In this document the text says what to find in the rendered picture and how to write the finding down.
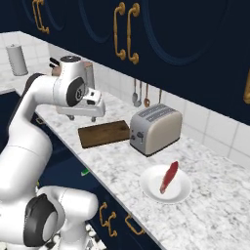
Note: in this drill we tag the silver and cream toaster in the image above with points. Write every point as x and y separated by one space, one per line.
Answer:
158 130

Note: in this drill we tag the hanging silver spoon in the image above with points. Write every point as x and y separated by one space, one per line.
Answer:
134 96

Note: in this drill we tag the dark blue base cupboard door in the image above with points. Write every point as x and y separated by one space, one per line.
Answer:
130 241
96 208

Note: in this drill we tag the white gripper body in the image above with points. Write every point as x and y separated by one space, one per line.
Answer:
81 110

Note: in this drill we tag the hanging wooden spoon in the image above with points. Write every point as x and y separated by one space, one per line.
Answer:
146 101

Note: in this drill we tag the white paper towel roll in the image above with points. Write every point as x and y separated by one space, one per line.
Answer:
17 60

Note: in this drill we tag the hanging silver ladle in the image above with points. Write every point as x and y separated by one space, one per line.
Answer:
139 102

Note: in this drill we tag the brown wooden cutting board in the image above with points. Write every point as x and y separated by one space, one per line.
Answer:
104 133

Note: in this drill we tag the wooden knife block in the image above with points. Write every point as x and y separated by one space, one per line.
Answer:
55 69

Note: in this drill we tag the dark blue corner base cupboard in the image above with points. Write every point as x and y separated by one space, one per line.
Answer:
8 107

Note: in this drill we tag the open dark blue drawer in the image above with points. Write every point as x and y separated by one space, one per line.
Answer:
70 159

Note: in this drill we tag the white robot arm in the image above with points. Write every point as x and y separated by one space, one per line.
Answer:
29 153

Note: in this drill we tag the grey canister with brown lid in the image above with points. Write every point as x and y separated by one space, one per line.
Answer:
90 76

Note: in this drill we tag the hanging thin silver tool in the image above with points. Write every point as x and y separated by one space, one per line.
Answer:
160 97

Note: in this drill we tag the dark blue wall cupboard door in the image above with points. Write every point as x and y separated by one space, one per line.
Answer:
185 42
81 29
16 16

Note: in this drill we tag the white round plate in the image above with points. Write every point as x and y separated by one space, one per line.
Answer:
151 185

